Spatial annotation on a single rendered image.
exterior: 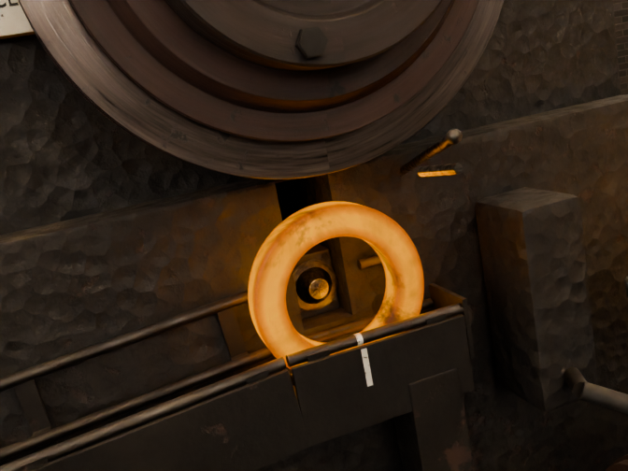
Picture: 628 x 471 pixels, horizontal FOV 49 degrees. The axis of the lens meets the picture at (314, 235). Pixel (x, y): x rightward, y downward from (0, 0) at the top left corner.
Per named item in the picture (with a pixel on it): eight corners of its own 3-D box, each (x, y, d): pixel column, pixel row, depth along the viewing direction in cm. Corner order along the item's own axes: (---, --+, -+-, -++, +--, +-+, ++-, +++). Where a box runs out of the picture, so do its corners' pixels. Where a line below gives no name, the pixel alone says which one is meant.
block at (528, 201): (491, 383, 87) (466, 198, 82) (544, 364, 90) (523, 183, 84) (545, 418, 77) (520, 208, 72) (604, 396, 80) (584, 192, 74)
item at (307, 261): (237, 269, 109) (228, 223, 107) (274, 260, 111) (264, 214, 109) (295, 322, 81) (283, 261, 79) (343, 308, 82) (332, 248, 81)
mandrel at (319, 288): (265, 279, 95) (259, 249, 94) (295, 271, 96) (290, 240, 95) (305, 312, 79) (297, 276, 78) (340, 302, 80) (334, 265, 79)
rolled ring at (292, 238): (411, 186, 71) (397, 183, 74) (236, 228, 66) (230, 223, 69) (436, 352, 75) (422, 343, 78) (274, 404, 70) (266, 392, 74)
